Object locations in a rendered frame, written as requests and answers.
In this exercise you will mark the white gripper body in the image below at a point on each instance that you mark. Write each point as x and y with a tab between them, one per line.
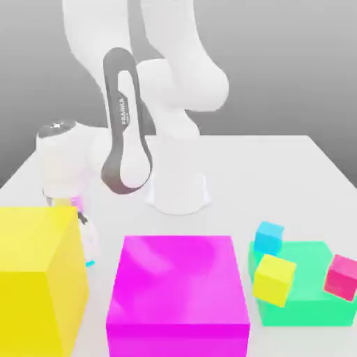
91	242

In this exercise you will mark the small cyan cube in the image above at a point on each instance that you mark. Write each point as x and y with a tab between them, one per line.
90	263
268	238

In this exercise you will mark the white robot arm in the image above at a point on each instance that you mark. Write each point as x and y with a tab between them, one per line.
173	156

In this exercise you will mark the small yellow cube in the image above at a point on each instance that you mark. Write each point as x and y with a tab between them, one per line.
273	280

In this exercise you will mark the small red cube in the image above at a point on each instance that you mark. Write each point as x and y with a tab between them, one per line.
341	277

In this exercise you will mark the large yellow box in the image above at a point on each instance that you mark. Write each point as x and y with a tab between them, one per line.
36	279

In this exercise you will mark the large magenta box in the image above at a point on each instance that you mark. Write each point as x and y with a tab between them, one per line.
178	284

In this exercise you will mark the large green box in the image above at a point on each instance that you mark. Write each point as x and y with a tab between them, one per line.
306	281

